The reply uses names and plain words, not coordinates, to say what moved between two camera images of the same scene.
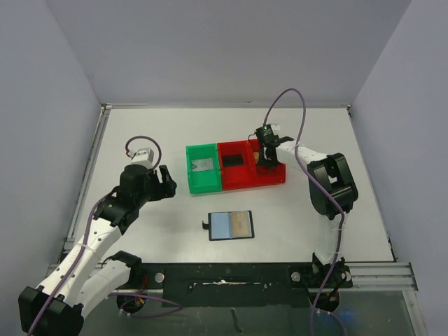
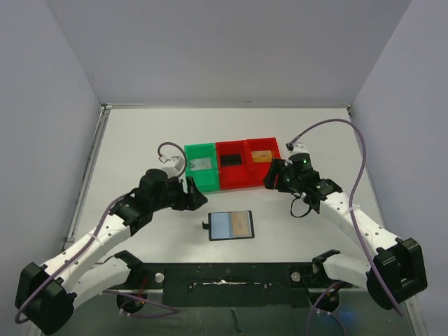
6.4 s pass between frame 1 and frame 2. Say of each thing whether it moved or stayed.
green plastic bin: stayed
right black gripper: moved
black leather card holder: stayed
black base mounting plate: stayed
